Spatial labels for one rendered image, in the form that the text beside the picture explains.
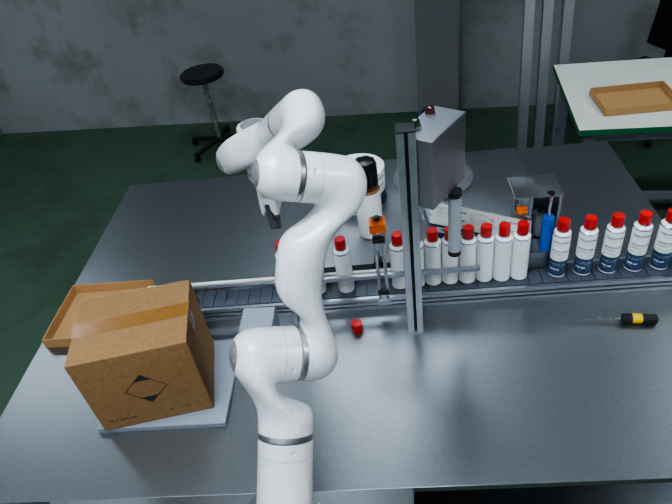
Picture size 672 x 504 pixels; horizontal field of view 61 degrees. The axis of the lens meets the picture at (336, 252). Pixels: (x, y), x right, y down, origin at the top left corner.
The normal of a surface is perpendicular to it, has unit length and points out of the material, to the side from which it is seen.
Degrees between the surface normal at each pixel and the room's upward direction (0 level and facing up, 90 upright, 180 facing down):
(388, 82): 90
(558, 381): 0
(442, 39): 90
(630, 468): 0
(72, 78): 90
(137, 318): 0
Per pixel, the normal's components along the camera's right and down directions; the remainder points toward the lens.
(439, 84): -0.14, 0.64
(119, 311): -0.12, -0.77
